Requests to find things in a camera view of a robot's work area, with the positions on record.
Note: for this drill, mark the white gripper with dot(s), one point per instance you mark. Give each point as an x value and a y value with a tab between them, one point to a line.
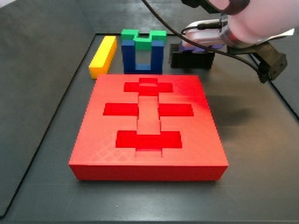
205	32

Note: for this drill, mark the purple U-shaped block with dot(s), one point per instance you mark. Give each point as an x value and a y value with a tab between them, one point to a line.
195	49

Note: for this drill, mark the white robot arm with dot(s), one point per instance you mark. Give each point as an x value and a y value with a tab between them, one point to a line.
249	22

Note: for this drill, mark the red slotted board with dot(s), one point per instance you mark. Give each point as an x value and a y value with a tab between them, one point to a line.
149	131

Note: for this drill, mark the green stepped block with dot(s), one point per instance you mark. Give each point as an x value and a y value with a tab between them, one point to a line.
143	43

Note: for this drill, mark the blue U-shaped block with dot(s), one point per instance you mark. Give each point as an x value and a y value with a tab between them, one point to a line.
131	66

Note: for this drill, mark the yellow long bar block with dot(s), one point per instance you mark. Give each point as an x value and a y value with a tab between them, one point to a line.
102	60

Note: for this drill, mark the black angle bracket fixture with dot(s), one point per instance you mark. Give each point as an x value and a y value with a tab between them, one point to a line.
190	59

